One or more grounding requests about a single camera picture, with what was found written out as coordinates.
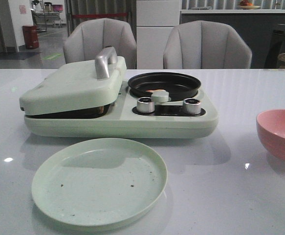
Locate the orange shrimp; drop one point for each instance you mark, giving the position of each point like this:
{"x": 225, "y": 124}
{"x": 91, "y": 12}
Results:
{"x": 154, "y": 91}

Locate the mint green sandwich maker lid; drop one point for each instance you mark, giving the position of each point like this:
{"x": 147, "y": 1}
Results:
{"x": 77, "y": 86}

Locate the pink bowl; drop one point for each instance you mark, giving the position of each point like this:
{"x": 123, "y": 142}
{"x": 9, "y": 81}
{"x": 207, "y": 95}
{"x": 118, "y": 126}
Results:
{"x": 271, "y": 131}

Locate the bread slice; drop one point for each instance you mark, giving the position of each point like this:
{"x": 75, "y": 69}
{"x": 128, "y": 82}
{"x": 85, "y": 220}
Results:
{"x": 95, "y": 112}

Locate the mint green breakfast maker base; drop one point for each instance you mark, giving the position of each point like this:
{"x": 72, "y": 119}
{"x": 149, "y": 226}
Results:
{"x": 121, "y": 122}

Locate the left silver control knob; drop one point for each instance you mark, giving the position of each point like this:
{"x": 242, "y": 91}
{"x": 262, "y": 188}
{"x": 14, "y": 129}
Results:
{"x": 145, "y": 105}

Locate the silver control knob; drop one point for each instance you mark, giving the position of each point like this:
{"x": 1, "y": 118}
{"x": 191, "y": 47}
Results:
{"x": 145, "y": 105}
{"x": 191, "y": 106}

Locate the black round frying pan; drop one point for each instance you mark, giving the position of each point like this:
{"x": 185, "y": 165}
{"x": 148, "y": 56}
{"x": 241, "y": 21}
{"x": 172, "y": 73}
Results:
{"x": 179, "y": 86}

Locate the right silver control knob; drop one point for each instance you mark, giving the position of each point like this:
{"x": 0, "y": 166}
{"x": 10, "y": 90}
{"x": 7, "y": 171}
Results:
{"x": 191, "y": 106}

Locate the mint green round plate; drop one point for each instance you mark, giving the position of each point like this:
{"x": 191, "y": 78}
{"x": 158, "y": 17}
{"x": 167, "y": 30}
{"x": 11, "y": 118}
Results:
{"x": 100, "y": 184}

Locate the right grey upholstered chair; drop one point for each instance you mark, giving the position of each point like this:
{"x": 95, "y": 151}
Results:
{"x": 206, "y": 45}

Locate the grey upholstered chair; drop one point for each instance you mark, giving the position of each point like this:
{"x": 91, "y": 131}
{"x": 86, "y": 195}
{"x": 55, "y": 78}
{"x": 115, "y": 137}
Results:
{"x": 90, "y": 37}
{"x": 206, "y": 45}

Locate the left grey upholstered chair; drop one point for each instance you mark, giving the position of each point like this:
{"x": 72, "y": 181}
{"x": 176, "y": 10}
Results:
{"x": 90, "y": 37}

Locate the white refrigerator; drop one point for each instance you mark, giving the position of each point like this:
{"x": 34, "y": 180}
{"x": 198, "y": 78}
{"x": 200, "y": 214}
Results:
{"x": 155, "y": 20}

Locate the red barrier belt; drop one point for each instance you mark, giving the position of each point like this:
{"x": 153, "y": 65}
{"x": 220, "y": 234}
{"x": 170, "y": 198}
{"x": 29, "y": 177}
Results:
{"x": 94, "y": 16}

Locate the grey curtain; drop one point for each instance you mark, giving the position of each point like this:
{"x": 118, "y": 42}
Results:
{"x": 84, "y": 7}

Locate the red trash bin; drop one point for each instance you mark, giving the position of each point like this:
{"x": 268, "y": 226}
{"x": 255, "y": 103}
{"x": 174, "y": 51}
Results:
{"x": 30, "y": 36}

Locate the dark kitchen counter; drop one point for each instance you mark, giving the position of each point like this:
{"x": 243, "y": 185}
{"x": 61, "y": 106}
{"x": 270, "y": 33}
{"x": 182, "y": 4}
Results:
{"x": 262, "y": 30}

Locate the fruit plate on counter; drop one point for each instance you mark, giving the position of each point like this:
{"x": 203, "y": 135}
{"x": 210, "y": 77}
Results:
{"x": 247, "y": 5}

